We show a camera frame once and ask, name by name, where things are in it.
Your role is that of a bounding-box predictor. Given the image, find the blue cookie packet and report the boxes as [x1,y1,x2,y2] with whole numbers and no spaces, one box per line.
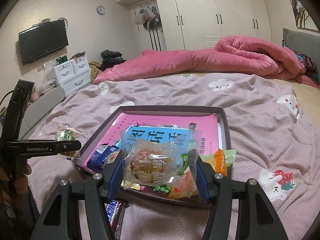
[86,144,120,171]

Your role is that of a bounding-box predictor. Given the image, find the white drawer cabinet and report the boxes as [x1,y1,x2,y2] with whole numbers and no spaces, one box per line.
[53,53,91,96]

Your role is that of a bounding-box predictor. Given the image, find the white wardrobe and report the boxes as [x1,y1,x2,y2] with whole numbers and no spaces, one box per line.
[116,0,271,50]

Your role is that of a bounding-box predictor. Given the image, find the clear green label pastry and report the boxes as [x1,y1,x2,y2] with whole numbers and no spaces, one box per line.
[55,125,85,159]

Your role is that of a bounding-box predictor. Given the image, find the dark shallow tray box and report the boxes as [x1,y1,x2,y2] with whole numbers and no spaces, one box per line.
[73,105,233,209]

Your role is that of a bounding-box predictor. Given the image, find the green pastry packet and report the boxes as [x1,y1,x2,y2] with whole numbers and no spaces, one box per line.
[200,149,236,168]

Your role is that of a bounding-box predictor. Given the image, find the green peas snack bag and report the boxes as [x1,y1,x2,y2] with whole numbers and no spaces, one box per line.
[152,184,172,193]

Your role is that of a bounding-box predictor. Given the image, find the colourful clothes by headboard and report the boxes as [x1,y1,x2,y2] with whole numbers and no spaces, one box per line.
[294,50,319,83]

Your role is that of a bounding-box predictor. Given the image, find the hanging bags on door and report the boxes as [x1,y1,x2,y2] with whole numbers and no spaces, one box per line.
[135,4,162,30]

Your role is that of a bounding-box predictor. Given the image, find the tree wall painting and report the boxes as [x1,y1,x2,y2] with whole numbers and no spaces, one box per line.
[290,0,319,32]

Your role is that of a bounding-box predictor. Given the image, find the pile of dark clothes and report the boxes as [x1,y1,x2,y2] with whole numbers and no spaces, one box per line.
[99,50,126,71]

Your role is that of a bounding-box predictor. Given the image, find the black wall television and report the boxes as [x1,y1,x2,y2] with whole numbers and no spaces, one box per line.
[18,19,68,65]

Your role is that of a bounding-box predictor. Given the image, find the grey padded headboard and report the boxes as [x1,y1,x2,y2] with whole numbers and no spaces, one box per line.
[283,28,320,69]

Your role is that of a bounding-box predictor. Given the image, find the pink rolled duvet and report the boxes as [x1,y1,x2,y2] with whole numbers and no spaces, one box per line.
[92,36,319,88]

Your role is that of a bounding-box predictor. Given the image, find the operator left hand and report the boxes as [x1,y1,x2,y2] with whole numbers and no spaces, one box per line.
[0,159,33,205]

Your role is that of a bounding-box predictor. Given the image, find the snickers chocolate bar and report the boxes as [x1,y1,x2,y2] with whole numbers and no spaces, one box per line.
[106,200,126,231]

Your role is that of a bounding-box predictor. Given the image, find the clear bag round pastry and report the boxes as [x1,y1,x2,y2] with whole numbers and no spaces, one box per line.
[120,123,202,190]

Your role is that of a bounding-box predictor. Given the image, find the orange yellow snack bag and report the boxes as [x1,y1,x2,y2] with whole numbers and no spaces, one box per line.
[170,148,228,201]

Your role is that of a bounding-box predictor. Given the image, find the round wall clock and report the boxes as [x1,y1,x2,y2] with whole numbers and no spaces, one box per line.
[96,5,106,16]

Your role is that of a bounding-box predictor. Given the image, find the pink quilted bedspread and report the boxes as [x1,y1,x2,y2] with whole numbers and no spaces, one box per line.
[29,73,319,239]

